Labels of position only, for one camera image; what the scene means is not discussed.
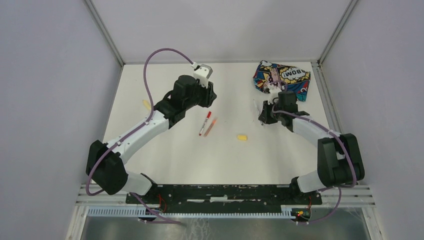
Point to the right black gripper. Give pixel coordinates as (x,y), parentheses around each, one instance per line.
(264,116)

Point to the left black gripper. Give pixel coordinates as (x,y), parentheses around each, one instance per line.
(209,95)

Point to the red white pen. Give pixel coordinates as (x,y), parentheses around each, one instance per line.
(204,123)

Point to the orange pen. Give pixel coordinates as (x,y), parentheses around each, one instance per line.
(210,127)

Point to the green grey pen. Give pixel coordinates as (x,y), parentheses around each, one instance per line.
(258,112)

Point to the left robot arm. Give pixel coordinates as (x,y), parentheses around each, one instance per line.
(106,163)

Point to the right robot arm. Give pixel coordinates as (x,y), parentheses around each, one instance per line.
(339,160)

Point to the yellow pen cap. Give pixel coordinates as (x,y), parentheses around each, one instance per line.
(242,137)

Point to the comic print pencil pouch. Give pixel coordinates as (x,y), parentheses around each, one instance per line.
(297,79)

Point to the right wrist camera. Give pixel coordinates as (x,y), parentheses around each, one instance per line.
(274,89)

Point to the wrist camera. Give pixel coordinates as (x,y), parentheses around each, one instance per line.
(202,73)
(274,89)

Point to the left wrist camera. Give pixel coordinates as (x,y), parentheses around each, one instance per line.
(202,73)

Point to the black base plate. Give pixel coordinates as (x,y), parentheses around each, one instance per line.
(225,199)

